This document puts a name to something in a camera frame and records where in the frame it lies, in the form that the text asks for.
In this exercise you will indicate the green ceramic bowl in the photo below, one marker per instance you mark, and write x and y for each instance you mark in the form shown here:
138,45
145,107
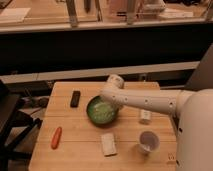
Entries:
100,112

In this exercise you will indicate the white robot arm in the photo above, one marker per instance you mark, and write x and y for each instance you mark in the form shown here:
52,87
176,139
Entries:
193,108

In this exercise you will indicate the black rectangular block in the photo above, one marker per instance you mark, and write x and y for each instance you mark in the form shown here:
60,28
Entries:
75,98

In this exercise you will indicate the wooden table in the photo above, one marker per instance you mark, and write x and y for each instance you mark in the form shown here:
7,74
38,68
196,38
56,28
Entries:
80,147

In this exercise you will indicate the orange carrot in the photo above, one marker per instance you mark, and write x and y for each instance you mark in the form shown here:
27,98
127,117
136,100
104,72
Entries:
56,138

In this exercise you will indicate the black chair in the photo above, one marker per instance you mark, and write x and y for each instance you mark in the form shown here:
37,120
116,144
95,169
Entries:
10,117

